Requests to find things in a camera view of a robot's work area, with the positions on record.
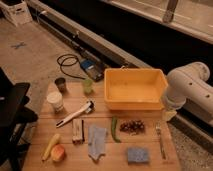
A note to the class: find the wooden whiteboard eraser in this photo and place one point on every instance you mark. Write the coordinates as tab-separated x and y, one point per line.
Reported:
78	131

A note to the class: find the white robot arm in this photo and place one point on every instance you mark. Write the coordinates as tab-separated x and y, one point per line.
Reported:
188	82

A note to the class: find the blue black power tool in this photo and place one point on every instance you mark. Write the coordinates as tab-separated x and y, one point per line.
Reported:
91	70

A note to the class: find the yellow plastic bin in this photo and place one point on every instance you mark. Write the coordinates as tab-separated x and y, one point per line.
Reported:
134	88

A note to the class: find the green plastic cup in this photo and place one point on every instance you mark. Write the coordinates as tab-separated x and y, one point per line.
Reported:
87	86

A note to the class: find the dark metal cup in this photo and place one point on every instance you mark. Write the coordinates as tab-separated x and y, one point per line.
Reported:
61	84

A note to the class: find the bunch of dark grapes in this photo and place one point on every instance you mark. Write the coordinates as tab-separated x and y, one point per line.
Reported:
133	127

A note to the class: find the light blue cloth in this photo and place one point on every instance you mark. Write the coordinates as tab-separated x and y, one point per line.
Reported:
96	141

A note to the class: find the green chili pepper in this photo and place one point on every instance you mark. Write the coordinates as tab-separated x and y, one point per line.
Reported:
113	130

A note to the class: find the white paper cup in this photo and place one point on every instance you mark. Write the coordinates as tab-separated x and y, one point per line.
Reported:
55	99

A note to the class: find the silver fork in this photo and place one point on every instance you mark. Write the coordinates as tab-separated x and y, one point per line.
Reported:
158	131

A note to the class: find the blue sponge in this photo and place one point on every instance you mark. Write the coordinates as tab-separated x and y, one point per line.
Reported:
137	155

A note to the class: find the yellow banana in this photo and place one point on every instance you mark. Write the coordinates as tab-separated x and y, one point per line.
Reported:
52	142

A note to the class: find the red yellow apple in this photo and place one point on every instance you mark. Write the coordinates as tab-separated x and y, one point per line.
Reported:
57	153

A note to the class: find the black chair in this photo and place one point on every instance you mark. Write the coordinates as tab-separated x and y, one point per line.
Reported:
14	116

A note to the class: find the white cardboard box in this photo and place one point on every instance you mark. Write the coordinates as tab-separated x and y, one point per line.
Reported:
17	14

